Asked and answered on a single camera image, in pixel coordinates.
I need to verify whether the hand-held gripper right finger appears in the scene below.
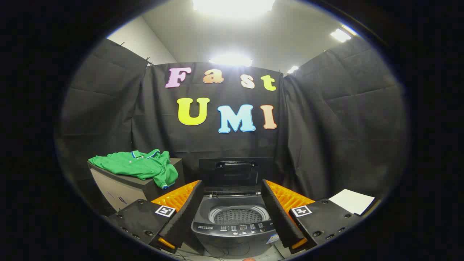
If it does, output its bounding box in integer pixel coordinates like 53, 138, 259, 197
261, 179, 363, 255

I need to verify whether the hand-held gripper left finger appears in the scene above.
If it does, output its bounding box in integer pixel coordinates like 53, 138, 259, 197
108, 179, 204, 254

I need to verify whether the grey washing machine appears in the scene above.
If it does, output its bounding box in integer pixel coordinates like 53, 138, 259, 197
191, 189, 281, 258

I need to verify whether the green polo shirt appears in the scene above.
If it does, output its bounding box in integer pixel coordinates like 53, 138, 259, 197
88, 149, 179, 190

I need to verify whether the grey cabinet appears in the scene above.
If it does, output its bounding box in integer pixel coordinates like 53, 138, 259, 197
87, 158, 185, 212

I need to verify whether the white paper sheet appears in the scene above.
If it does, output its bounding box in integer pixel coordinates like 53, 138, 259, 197
328, 188, 376, 216

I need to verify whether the oval ceiling light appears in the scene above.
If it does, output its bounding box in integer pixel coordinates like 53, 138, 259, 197
208, 54, 253, 67

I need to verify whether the rectangular ceiling light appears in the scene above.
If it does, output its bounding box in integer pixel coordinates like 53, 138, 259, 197
330, 28, 352, 43

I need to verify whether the large ceiling light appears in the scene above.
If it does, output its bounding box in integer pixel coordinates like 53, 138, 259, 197
192, 0, 276, 17

